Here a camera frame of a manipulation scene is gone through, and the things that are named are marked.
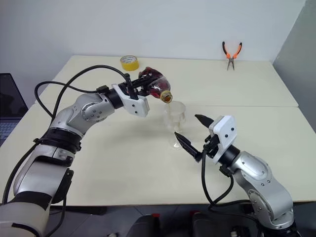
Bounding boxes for red drink plastic bottle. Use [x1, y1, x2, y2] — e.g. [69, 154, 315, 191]
[137, 66, 173, 104]

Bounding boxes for orange black needle-nose pliers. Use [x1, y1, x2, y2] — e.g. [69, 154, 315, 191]
[221, 41, 243, 72]

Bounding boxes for clear plastic cup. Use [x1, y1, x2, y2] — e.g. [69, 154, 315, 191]
[162, 100, 188, 151]

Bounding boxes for yellow tape roll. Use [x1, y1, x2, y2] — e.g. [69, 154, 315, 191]
[120, 55, 140, 72]

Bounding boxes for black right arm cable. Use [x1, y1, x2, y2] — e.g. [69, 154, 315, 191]
[200, 145, 262, 237]

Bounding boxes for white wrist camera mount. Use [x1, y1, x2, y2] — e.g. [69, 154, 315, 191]
[208, 115, 238, 164]
[111, 83, 151, 117]

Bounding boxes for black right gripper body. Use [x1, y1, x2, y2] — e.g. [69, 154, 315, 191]
[202, 134, 220, 160]

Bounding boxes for dark rounded shape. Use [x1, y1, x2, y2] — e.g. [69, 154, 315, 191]
[127, 213, 162, 237]

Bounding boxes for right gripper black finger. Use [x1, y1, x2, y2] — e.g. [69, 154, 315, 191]
[174, 131, 202, 163]
[194, 114, 215, 129]

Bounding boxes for dark laptop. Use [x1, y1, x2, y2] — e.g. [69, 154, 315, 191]
[0, 73, 28, 147]

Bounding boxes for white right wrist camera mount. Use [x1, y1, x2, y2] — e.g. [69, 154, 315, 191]
[208, 115, 238, 164]

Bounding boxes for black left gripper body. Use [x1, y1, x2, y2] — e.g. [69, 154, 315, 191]
[118, 78, 150, 98]

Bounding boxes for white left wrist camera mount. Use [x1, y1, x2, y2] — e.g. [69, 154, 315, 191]
[111, 83, 151, 117]

